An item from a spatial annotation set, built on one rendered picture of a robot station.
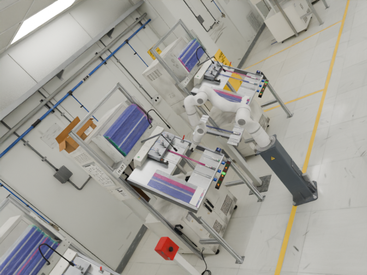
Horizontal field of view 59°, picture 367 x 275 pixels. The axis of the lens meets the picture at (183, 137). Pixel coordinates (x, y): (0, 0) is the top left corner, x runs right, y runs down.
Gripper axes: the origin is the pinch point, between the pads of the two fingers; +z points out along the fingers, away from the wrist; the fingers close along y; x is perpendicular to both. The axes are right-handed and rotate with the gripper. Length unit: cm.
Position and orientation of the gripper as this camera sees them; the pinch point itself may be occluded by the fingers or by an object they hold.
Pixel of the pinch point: (192, 149)
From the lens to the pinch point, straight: 324.5
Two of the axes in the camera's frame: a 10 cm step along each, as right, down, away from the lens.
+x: 8.8, 4.6, -1.0
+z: -2.1, 5.8, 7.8
